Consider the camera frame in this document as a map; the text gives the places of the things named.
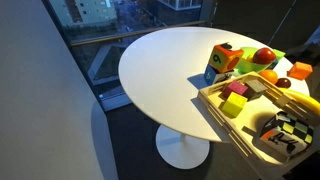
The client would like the light wooden slatted tray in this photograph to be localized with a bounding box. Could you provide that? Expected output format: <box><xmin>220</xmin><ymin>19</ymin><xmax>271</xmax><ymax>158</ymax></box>
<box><xmin>197</xmin><ymin>71</ymin><xmax>320</xmax><ymax>180</ymax></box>

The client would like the wooden window handrail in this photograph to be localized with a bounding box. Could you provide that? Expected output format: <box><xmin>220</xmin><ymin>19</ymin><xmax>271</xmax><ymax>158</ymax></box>
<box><xmin>69</xmin><ymin>20</ymin><xmax>209</xmax><ymax>47</ymax></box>

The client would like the orange soft number cube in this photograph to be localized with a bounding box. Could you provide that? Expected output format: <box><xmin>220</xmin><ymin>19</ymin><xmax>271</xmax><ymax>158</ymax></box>
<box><xmin>208</xmin><ymin>43</ymin><xmax>245</xmax><ymax>74</ymax></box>

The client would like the pink cube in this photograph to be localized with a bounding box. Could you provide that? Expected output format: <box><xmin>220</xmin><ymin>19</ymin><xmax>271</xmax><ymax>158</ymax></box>
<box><xmin>222</xmin><ymin>80</ymin><xmax>249</xmax><ymax>100</ymax></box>

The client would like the yellow cube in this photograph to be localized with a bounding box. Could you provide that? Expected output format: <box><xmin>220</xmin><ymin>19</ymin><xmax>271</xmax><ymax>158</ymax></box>
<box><xmin>221</xmin><ymin>91</ymin><xmax>249</xmax><ymax>118</ymax></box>

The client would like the green plastic bowl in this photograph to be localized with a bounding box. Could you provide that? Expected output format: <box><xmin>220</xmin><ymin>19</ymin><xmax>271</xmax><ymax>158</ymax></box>
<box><xmin>233</xmin><ymin>46</ymin><xmax>278</xmax><ymax>75</ymax></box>

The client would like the grey cube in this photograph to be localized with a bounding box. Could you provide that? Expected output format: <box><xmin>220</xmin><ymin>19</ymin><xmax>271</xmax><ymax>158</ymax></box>
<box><xmin>243</xmin><ymin>79</ymin><xmax>268</xmax><ymax>101</ymax></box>

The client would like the orange fruit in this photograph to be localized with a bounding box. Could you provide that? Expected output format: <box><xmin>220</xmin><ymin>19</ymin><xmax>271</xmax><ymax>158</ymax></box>
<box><xmin>259</xmin><ymin>69</ymin><xmax>279</xmax><ymax>85</ymax></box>

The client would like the red apple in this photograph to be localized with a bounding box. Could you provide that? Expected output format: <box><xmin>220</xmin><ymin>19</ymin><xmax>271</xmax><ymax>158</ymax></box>
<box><xmin>252</xmin><ymin>47</ymin><xmax>277</xmax><ymax>65</ymax></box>

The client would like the teal cube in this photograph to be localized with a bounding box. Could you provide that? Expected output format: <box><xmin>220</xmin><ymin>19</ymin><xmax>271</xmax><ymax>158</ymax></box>
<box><xmin>267</xmin><ymin>58</ymin><xmax>280</xmax><ymax>71</ymax></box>

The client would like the dark red plum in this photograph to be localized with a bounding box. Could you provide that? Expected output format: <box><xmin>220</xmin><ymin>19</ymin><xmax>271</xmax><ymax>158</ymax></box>
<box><xmin>275</xmin><ymin>77</ymin><xmax>292</xmax><ymax>89</ymax></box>

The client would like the white round table pedestal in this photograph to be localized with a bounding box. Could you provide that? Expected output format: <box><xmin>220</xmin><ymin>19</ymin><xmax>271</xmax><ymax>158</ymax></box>
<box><xmin>155</xmin><ymin>124</ymin><xmax>211</xmax><ymax>170</ymax></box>

